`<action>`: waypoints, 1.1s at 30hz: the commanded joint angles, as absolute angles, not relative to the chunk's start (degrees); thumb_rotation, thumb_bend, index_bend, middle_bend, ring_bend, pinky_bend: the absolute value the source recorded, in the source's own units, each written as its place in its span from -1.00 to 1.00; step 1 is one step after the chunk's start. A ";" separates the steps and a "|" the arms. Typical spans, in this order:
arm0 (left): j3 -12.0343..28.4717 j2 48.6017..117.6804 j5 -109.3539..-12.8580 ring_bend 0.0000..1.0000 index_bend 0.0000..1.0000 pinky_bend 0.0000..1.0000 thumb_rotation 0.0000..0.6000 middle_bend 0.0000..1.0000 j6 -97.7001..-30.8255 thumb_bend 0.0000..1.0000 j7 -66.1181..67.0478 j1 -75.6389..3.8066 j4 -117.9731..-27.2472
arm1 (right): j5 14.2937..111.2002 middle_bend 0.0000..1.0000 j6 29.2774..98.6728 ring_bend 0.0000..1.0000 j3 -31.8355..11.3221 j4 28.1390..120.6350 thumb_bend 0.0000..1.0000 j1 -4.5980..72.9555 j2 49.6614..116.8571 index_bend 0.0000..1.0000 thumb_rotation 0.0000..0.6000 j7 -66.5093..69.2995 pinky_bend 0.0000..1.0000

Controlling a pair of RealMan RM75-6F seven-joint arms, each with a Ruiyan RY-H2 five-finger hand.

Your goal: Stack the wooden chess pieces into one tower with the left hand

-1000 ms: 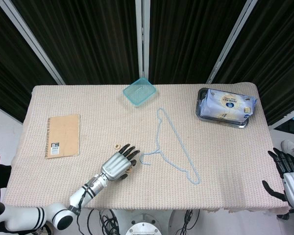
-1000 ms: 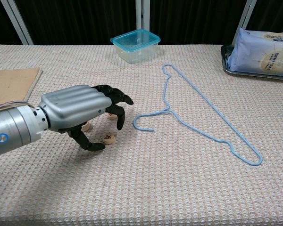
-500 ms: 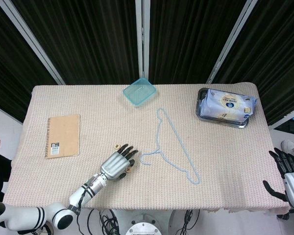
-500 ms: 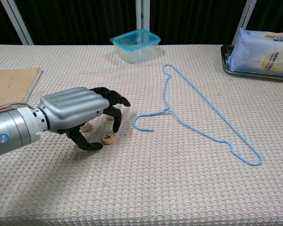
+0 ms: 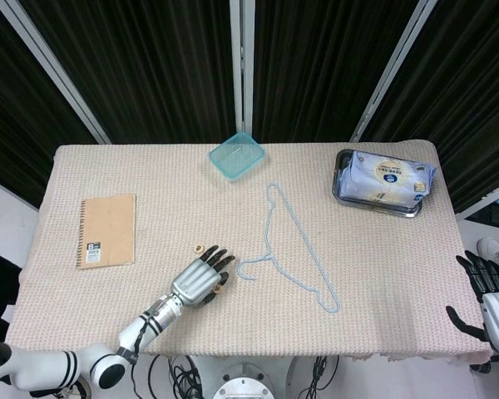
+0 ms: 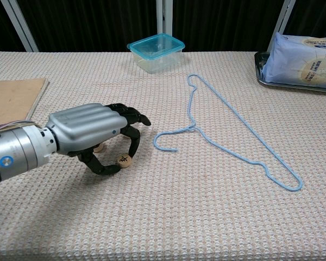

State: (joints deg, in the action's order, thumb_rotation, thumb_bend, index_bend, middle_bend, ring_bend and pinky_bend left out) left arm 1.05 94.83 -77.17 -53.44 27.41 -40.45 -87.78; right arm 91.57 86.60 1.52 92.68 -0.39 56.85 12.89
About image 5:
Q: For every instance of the black curtain panel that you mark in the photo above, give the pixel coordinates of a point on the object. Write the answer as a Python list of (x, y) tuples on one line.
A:
[(474, 83), (8, 104), (149, 62), (324, 62)]

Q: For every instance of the grey metal frame post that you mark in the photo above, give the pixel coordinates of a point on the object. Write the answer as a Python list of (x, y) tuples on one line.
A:
[(393, 66), (54, 72), (241, 62)]

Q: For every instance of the clear plastic box teal lid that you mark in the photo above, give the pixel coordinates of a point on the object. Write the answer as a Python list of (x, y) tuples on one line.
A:
[(237, 156)]

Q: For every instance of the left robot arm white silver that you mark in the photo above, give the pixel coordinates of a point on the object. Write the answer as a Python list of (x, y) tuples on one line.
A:
[(133, 332)]

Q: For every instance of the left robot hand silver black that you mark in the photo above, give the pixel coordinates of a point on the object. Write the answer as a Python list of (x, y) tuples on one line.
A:
[(191, 282)]

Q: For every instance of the white shoe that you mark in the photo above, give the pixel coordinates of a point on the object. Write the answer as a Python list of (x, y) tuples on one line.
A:
[(488, 246)]

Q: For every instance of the grey floor rail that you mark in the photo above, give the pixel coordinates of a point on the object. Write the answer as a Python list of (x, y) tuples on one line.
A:
[(474, 206)]

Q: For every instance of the brown spiral notebook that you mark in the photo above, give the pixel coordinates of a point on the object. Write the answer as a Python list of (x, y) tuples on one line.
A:
[(108, 228)]

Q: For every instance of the beige woven tablecloth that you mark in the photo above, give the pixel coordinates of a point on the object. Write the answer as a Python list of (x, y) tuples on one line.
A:
[(274, 332)]

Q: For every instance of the dark metal tray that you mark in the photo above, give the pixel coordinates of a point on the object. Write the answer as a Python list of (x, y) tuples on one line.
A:
[(399, 211)]

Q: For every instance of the silver white robot base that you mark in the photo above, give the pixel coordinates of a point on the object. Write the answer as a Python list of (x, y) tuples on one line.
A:
[(243, 386)]

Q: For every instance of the wooden button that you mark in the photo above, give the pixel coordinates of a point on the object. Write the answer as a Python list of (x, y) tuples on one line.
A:
[(198, 249), (218, 289)]

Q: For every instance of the blue tissue pack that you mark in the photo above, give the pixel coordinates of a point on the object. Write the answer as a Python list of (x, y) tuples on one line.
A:
[(386, 178)]

